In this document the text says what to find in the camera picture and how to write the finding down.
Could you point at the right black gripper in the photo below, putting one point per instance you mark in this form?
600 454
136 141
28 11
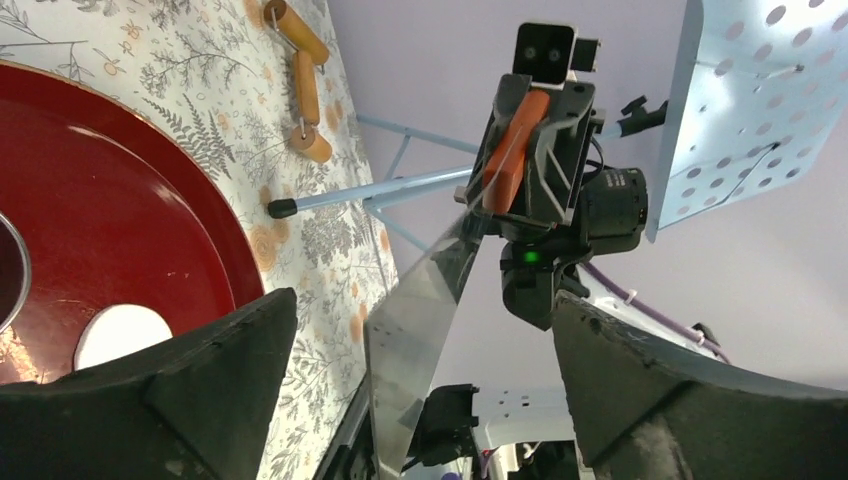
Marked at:
530 166

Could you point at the light blue perforated panel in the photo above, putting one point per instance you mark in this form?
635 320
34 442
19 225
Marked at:
757 89

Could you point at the light blue tripod stand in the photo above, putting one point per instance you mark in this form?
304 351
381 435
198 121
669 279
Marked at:
397 185

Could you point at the white dough ball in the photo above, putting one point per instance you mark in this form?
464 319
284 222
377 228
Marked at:
117 331

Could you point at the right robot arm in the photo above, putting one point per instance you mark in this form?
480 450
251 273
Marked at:
529 293

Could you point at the wooden double-ended roller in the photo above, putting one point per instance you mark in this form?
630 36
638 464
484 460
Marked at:
309 57

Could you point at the round red tray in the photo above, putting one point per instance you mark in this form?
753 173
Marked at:
112 212

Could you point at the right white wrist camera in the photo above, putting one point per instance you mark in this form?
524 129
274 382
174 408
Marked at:
549 53

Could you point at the scraper with orange handle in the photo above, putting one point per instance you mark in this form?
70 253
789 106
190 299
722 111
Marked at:
405 335

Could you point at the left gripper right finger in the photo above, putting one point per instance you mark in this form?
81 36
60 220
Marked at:
646 408

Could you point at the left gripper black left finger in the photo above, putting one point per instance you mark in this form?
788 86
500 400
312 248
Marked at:
197 406

